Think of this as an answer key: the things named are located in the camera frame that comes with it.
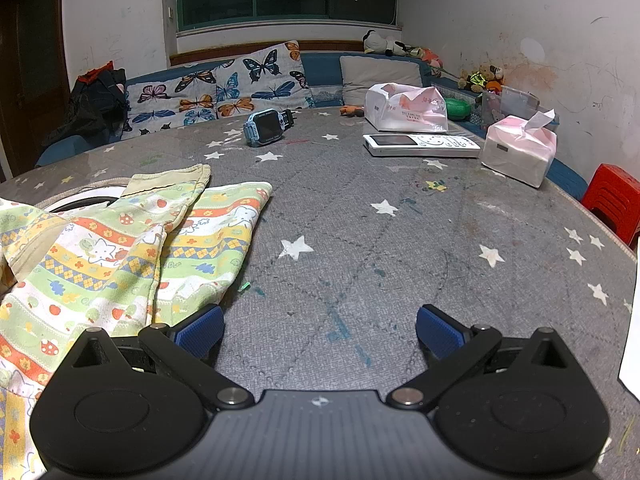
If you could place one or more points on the white remote control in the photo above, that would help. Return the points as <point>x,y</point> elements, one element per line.
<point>425,145</point>

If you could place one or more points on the red plastic stool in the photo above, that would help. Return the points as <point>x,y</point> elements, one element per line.
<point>615,195</point>

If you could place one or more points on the pink tissue pack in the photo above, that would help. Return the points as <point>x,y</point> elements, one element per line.
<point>520,152</point>

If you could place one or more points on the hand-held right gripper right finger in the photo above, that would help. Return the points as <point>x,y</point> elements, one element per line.
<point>440,330</point>

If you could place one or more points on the green round object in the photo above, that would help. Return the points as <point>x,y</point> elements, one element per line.
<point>457,109</point>

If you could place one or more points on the dark wooden door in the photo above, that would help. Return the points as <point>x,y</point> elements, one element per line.
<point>30,60</point>

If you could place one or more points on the colourful plush toy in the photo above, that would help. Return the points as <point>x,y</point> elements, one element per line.
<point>425,55</point>

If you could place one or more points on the open pink white tissue bag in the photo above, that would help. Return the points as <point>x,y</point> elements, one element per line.
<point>400,110</point>

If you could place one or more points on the blue smartwatch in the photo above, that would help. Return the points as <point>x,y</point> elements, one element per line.
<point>262,130</point>

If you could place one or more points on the small orange toy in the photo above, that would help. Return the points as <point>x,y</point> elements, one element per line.
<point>350,110</point>

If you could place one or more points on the grey pillow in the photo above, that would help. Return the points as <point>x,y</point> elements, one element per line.
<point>380,72</point>

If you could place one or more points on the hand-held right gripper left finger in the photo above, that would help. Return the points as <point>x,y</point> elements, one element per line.
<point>202,330</point>

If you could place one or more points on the blue sofa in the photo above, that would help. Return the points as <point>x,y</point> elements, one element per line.
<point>320,62</point>

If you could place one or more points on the brown teddy bear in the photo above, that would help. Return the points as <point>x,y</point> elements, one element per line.
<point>482,72</point>

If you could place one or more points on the butterfly print pillow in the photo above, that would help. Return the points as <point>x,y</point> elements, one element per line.
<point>225,85</point>

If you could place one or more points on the grey star print tablecloth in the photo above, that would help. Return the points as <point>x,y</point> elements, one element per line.
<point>375,270</point>

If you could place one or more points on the white black plush toy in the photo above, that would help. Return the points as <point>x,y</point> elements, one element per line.
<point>380,42</point>

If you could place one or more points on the clear plastic box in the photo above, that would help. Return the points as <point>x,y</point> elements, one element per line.
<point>515,105</point>

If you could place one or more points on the patterned child's shirt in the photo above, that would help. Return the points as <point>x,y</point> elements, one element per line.
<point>100,260</point>

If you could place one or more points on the black clothes pile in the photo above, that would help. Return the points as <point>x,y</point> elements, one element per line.
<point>90,105</point>

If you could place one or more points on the white paper sheet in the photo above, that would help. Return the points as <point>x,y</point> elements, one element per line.
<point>632,360</point>

